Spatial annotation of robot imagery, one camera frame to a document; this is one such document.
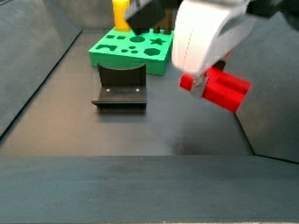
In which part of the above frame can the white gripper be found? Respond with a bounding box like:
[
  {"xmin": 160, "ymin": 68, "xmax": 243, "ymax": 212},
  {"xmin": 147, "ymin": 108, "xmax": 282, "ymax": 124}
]
[{"xmin": 172, "ymin": 0, "xmax": 251, "ymax": 98}]

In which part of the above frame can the red double-square block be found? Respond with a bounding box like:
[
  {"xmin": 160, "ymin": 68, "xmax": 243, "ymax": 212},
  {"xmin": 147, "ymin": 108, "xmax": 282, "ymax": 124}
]
[{"xmin": 179, "ymin": 52, "xmax": 252, "ymax": 114}]

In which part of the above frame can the green shape sorter board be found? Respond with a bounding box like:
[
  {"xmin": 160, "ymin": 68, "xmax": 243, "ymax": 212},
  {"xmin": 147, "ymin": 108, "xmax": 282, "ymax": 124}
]
[{"xmin": 88, "ymin": 28, "xmax": 174, "ymax": 75}]

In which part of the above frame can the brown arch block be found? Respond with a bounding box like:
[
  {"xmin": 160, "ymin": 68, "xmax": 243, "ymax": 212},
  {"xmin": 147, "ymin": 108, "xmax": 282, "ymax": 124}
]
[{"xmin": 154, "ymin": 8, "xmax": 174, "ymax": 35}]

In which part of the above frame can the yellow rectangular block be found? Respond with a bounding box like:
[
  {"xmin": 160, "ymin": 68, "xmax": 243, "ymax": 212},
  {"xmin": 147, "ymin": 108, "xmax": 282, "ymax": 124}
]
[{"xmin": 112, "ymin": 0, "xmax": 130, "ymax": 32}]

